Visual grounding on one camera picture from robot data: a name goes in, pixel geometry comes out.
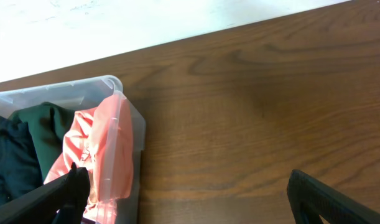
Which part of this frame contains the pink printed shirt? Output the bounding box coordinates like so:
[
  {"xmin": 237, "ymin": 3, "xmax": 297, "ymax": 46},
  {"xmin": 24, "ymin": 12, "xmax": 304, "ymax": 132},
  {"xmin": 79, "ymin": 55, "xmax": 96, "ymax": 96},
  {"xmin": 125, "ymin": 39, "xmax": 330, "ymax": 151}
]
[{"xmin": 45, "ymin": 94, "xmax": 134, "ymax": 223}]

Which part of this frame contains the clear plastic storage bin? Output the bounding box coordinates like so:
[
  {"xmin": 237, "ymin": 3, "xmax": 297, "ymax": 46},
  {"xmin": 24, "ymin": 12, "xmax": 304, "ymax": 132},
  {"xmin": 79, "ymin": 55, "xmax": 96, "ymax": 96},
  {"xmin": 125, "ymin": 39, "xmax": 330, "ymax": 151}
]
[{"xmin": 0, "ymin": 75, "xmax": 145, "ymax": 223}]

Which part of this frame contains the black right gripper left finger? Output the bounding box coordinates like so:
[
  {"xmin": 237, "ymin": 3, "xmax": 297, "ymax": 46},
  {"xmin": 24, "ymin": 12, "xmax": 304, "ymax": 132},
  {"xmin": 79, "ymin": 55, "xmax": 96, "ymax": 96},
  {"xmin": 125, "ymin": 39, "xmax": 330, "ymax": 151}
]
[{"xmin": 0, "ymin": 164, "xmax": 90, "ymax": 223}]

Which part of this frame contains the small black garment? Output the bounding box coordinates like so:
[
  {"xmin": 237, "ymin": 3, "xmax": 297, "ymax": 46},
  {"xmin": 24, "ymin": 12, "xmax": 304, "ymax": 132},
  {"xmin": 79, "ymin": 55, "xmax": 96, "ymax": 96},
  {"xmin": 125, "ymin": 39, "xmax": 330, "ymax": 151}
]
[{"xmin": 0, "ymin": 116, "xmax": 43, "ymax": 206}]

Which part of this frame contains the dark green camisole top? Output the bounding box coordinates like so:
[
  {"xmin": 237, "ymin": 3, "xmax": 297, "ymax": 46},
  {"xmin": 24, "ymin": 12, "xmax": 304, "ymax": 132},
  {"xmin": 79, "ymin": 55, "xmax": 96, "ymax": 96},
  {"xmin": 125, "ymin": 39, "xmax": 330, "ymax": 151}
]
[{"xmin": 9, "ymin": 102, "xmax": 75, "ymax": 180}]

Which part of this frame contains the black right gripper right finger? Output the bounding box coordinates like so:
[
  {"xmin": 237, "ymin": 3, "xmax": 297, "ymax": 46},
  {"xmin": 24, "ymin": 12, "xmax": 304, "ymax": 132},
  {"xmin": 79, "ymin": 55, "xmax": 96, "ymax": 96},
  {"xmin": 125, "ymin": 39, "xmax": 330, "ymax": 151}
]
[{"xmin": 287, "ymin": 170, "xmax": 380, "ymax": 224}]

